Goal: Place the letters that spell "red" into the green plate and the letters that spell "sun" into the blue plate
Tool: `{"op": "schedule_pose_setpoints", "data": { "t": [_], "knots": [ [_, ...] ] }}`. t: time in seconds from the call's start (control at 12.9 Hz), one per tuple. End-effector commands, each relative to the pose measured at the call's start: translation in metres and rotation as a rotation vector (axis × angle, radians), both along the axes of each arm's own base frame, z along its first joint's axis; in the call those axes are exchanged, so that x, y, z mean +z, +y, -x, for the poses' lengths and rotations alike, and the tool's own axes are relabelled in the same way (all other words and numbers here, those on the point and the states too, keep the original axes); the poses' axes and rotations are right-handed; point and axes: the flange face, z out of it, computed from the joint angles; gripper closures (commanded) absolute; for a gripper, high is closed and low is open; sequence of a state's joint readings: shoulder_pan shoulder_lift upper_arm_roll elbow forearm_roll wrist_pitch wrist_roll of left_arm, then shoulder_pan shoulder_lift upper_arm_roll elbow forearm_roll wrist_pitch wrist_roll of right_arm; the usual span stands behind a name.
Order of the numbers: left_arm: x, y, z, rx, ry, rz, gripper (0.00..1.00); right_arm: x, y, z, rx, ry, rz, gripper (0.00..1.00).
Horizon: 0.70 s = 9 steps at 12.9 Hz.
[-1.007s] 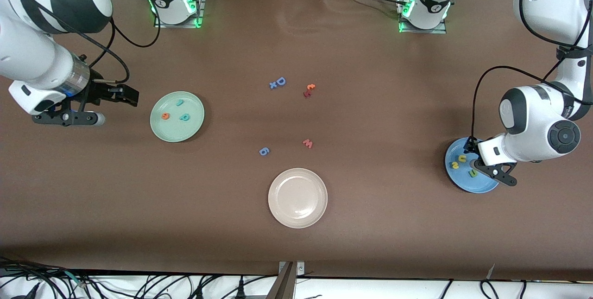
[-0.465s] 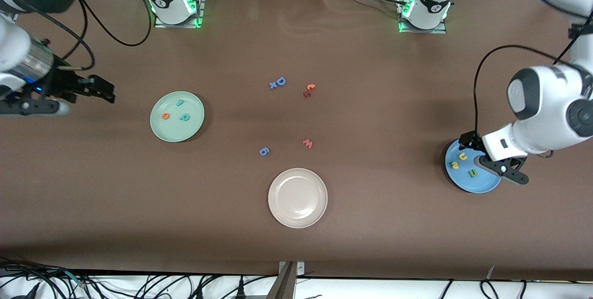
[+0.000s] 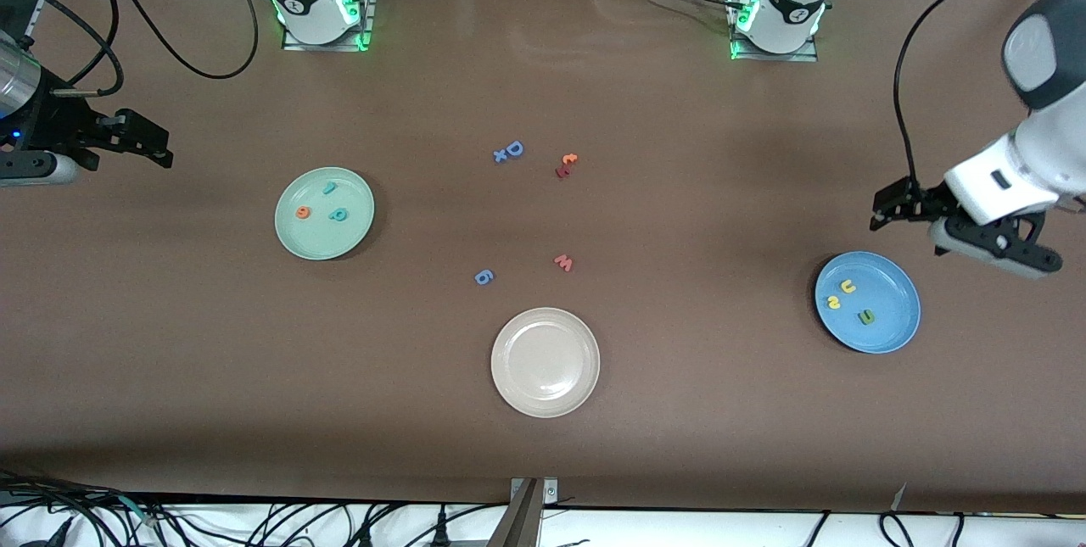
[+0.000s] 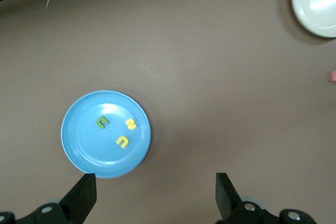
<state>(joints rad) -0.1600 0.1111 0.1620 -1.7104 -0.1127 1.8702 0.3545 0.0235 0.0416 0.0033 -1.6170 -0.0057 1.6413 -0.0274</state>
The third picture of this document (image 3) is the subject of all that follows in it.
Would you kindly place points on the aluminium table bracket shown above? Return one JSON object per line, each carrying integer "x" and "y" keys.
{"x": 526, "y": 517}

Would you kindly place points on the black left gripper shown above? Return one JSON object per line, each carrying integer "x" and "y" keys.
{"x": 923, "y": 203}

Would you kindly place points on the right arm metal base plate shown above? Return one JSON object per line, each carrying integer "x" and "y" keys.
{"x": 366, "y": 21}

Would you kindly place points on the pink foam letter w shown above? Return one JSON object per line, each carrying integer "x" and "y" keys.
{"x": 563, "y": 263}

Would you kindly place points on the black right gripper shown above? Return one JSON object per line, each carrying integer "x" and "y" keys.
{"x": 58, "y": 125}

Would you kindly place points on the green foam letter u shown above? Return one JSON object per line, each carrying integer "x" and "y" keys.
{"x": 866, "y": 318}

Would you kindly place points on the beige plate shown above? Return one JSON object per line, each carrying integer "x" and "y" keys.
{"x": 545, "y": 362}

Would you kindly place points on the teal foam letter p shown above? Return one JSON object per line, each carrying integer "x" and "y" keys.
{"x": 343, "y": 216}

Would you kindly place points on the grey tape scrap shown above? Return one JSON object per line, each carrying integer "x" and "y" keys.
{"x": 900, "y": 496}

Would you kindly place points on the blue plate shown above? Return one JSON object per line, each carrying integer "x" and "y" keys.
{"x": 891, "y": 335}

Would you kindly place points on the blue foam letter D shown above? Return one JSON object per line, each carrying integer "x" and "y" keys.
{"x": 509, "y": 148}

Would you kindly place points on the blue foam letter g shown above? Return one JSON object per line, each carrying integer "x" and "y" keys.
{"x": 489, "y": 280}

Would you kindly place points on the black plug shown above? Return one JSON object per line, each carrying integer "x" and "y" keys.
{"x": 440, "y": 530}
{"x": 58, "y": 533}

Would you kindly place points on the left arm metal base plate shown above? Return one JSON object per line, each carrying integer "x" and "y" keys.
{"x": 776, "y": 57}

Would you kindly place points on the light green plate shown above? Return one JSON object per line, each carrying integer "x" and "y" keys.
{"x": 335, "y": 237}

